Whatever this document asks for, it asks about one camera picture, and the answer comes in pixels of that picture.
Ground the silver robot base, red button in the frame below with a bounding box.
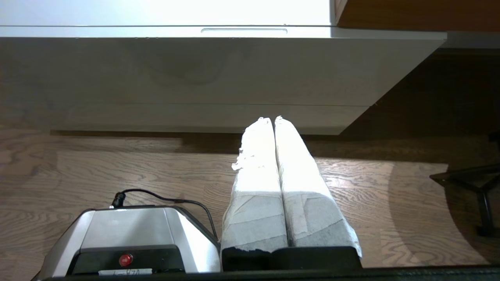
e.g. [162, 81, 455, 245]
[37, 206, 221, 279]

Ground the brown wooden side cabinet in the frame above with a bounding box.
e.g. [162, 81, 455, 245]
[334, 0, 500, 32]

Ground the black cable on robot base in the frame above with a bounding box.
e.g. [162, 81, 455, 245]
[111, 189, 218, 240]

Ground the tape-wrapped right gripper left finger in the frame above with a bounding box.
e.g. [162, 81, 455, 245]
[221, 117, 289, 270]

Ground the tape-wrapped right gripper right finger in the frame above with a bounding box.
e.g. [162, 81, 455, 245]
[274, 116, 362, 258]

